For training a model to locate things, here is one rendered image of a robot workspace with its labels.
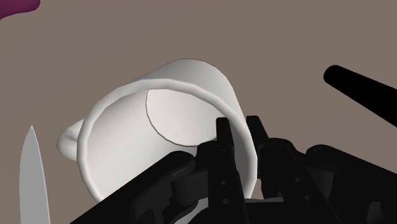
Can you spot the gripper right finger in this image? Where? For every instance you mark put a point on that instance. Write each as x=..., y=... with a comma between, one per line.
x=297, y=173

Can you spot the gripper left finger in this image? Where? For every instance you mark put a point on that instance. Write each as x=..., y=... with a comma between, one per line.
x=220, y=173

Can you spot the white mug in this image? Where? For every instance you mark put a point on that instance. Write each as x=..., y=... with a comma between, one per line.
x=130, y=145

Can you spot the grey knife blade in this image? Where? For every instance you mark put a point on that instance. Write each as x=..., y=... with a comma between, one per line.
x=32, y=186

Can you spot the purple object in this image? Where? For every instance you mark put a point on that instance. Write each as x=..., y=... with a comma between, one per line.
x=15, y=6

